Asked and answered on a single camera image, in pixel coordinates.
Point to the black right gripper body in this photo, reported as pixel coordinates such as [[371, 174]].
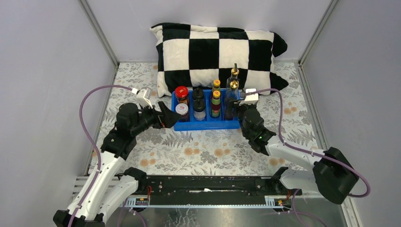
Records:
[[239, 112]]

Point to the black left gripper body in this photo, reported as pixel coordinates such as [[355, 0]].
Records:
[[149, 118]]

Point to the white lid sauce jar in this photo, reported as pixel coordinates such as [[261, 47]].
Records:
[[183, 110]]

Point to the red lid sauce jar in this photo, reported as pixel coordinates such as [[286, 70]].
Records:
[[181, 94]]

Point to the black cap shaker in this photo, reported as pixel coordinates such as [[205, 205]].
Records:
[[199, 109], [198, 94]]

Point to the gold top oil bottle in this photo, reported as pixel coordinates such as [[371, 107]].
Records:
[[234, 75], [230, 97]]

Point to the blue plastic divided bin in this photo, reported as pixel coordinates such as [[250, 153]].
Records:
[[209, 122]]

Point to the yellow cap sauce bottle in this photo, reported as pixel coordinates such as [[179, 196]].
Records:
[[215, 104], [216, 85]]

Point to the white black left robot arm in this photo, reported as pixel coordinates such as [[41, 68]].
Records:
[[94, 204]]

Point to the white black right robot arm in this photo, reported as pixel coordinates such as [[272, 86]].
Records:
[[326, 171]]

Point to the floral pattern table mat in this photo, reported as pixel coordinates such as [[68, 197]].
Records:
[[207, 152]]

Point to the black white checkered pillow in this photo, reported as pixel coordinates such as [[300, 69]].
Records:
[[195, 56]]

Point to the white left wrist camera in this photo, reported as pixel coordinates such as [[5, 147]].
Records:
[[143, 96]]

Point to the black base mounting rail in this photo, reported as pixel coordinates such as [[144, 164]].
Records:
[[206, 190]]

